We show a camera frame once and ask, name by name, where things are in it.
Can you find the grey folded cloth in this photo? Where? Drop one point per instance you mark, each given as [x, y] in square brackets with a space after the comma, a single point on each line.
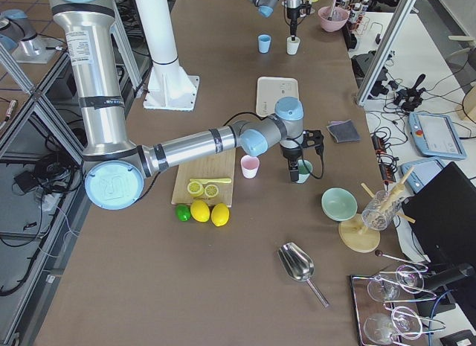
[343, 131]

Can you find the green lime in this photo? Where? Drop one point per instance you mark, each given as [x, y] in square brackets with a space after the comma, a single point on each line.
[183, 213]

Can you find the clear wine glass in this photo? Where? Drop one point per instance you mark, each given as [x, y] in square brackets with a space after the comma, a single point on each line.
[379, 329]
[410, 279]
[406, 323]
[381, 289]

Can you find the metal scoop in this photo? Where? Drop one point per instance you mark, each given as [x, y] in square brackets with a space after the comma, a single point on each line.
[300, 267]

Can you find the black monitor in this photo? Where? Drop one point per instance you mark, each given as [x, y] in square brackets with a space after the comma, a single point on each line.
[444, 211]

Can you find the black framed mirror tray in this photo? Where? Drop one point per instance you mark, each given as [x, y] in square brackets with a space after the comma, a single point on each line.
[365, 306]

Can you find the clear textured glass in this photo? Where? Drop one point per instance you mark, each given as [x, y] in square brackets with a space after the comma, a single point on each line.
[381, 210]

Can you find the cream serving tray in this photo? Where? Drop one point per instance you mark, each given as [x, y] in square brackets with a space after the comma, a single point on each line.
[270, 90]

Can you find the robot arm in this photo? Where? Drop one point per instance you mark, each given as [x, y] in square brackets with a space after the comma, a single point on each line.
[266, 7]
[116, 167]

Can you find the wooden cup tree stand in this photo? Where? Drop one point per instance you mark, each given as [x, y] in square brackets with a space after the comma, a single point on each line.
[356, 235]

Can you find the pink bowl with ice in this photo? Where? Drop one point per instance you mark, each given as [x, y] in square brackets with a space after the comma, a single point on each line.
[338, 20]

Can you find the metal muddler rod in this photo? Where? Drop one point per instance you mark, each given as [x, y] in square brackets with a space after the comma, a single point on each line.
[331, 10]

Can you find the green plastic cup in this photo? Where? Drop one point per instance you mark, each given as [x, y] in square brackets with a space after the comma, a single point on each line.
[305, 169]

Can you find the yellow plastic knife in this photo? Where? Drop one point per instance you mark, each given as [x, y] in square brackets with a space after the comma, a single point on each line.
[211, 181]

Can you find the yellow lemon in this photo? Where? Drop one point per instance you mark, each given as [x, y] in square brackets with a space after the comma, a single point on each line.
[220, 215]
[200, 210]

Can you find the green plastic bowl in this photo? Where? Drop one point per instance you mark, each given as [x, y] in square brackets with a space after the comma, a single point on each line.
[339, 204]

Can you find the cream plastic cup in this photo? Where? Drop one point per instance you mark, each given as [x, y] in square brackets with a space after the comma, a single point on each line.
[292, 45]

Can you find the wooden cutting board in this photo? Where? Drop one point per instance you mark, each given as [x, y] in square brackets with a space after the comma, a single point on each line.
[211, 167]

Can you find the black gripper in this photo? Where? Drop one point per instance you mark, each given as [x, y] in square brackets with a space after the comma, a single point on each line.
[290, 153]
[293, 14]

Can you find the pink plastic cup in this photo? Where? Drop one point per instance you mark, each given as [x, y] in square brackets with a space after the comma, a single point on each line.
[249, 166]

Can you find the blue plastic cup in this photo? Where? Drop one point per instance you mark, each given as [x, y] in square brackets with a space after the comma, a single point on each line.
[264, 43]

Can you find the teach pendant tablet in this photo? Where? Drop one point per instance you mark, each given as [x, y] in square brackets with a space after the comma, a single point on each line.
[424, 171]
[435, 135]

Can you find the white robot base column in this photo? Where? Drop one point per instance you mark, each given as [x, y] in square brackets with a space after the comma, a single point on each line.
[169, 86]

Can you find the lemon half slice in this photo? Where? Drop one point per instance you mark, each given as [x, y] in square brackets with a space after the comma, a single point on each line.
[195, 189]
[211, 191]

